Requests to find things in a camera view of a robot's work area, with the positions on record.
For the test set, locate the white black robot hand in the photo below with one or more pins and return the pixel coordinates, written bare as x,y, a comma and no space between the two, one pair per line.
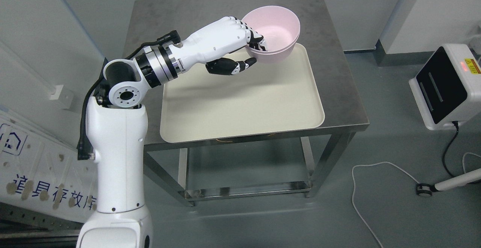
211,43

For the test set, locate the pink bowl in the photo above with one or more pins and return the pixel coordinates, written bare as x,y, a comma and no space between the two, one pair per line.
278,25
280,54

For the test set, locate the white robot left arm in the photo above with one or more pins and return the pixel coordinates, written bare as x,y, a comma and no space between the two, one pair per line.
113,127

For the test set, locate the metal shelf rack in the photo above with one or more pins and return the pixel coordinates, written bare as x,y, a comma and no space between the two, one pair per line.
23,228

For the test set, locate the stainless steel table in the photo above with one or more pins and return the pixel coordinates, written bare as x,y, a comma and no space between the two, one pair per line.
167,163

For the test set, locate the cream plastic tray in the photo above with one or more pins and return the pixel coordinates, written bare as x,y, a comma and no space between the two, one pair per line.
265,99

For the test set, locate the white sign board blue text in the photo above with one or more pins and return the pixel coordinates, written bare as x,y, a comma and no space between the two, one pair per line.
40,170

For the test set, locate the white black device on stand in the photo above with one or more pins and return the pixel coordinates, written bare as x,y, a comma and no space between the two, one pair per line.
447,89

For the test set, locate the white stand leg with caster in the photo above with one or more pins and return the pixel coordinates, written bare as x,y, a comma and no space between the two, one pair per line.
427,190

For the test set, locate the white wall socket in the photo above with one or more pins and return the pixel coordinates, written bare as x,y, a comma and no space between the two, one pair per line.
62,97

